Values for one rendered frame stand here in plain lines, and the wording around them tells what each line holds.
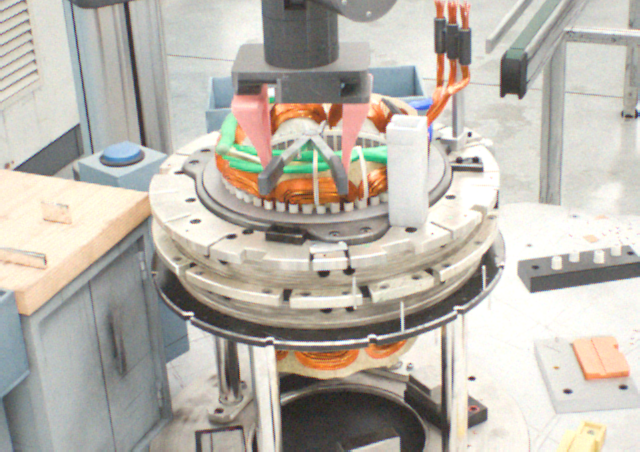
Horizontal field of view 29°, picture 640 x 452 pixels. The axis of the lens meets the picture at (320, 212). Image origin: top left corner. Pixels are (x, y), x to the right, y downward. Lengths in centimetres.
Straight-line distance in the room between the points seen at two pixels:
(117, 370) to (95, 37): 45
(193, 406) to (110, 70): 43
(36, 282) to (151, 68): 52
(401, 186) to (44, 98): 284
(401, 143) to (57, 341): 36
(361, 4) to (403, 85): 65
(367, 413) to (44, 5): 260
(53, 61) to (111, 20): 234
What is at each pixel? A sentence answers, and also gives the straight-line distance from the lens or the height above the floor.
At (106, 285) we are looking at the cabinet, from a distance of 118.
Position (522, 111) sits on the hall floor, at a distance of 415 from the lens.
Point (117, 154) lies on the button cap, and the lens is 135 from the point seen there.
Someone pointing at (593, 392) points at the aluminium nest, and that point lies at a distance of 136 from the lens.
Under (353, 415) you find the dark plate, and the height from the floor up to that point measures 78.
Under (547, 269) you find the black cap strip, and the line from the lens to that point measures 157.
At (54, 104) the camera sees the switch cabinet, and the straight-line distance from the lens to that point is 385.
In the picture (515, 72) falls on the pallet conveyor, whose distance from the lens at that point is 242.
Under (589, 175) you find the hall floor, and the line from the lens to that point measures 371.
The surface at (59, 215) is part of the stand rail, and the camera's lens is 116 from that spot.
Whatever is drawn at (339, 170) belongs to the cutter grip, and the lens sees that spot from 95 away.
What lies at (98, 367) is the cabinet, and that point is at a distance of 120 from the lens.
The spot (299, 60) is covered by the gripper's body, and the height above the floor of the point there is 127.
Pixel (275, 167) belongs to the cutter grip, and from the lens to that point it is 96.
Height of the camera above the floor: 158
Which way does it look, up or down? 27 degrees down
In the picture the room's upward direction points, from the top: 3 degrees counter-clockwise
